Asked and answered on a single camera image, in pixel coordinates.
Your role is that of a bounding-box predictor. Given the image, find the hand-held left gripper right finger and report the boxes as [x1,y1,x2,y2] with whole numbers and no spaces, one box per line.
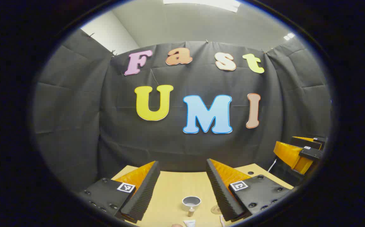
[206,158,294,223]

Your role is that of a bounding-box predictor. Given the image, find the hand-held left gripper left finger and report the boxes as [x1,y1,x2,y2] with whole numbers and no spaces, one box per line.
[78,161,161,224]

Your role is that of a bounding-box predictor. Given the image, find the white cup with wooden handle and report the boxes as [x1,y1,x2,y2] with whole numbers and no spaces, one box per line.
[182,196,202,217]

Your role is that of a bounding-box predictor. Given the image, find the wooden desktop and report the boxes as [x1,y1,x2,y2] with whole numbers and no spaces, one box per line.
[111,163,294,227]

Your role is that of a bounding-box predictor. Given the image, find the black backdrop cloth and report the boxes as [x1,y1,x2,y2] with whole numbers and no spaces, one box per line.
[33,28,331,193]

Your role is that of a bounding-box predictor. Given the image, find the large ceiling light panel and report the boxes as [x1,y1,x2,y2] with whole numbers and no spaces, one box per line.
[163,0,241,12]

